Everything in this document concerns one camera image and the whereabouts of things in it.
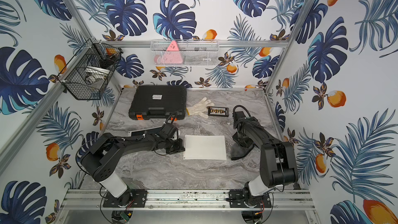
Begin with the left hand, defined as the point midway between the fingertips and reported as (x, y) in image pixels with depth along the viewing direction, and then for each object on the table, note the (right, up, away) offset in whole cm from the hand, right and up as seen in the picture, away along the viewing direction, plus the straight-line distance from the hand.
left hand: (184, 149), depth 89 cm
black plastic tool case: (-19, +27, +15) cm, 36 cm away
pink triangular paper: (-7, +55, +1) cm, 55 cm away
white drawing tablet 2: (-28, +8, +9) cm, 31 cm away
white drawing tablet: (+12, 0, +3) cm, 12 cm away
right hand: (+33, +4, -1) cm, 33 cm away
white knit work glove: (+9, +23, +21) cm, 33 cm away
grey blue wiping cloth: (+30, 0, -4) cm, 30 cm away
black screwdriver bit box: (+21, +21, +17) cm, 35 cm away
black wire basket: (-54, +57, +6) cm, 79 cm away
